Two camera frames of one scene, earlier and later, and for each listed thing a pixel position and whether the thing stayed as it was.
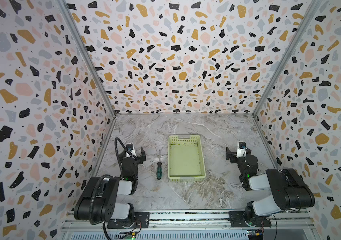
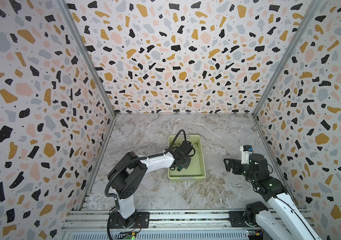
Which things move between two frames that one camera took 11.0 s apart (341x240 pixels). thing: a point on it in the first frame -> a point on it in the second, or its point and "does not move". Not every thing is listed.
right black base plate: [238, 219] does not move
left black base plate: [140, 220] does not move
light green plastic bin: [186, 161] does not move
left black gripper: [141, 157] -> [187, 160]
